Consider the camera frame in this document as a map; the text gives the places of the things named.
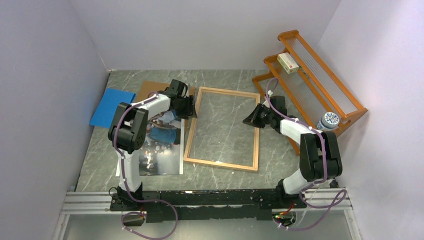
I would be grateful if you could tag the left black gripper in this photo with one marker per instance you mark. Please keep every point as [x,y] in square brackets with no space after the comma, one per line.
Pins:
[190,112]

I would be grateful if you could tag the orange wooden shelf rack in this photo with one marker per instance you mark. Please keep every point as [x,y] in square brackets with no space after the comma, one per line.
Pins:
[314,89]

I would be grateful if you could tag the brown cardboard backing board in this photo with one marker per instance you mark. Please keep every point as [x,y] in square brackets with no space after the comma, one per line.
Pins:
[151,86]

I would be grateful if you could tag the aluminium rail frame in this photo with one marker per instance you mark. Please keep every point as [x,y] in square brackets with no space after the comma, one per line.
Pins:
[96,203]

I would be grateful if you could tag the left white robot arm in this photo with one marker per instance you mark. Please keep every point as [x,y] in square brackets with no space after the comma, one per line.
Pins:
[128,130]

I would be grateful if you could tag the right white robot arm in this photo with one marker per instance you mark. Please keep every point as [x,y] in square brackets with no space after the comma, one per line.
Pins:
[319,155]

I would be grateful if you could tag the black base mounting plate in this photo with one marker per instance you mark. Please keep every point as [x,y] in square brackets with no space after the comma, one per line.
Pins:
[183,205]

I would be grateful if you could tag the white red small box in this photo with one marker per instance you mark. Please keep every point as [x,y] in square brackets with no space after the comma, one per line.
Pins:
[287,63]

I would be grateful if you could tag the light wooden picture frame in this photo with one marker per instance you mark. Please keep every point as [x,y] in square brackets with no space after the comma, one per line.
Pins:
[192,129]

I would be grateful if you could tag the printed photo sheet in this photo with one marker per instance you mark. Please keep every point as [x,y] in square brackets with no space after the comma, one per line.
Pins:
[161,153]

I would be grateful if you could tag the blue white ceramic jar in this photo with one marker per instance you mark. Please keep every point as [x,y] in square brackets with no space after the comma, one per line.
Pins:
[328,122]

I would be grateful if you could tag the blue paper sheet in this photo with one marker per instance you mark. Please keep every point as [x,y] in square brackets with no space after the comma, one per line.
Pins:
[105,111]

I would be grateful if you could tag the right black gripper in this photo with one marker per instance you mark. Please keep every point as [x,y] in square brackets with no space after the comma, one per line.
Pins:
[253,117]

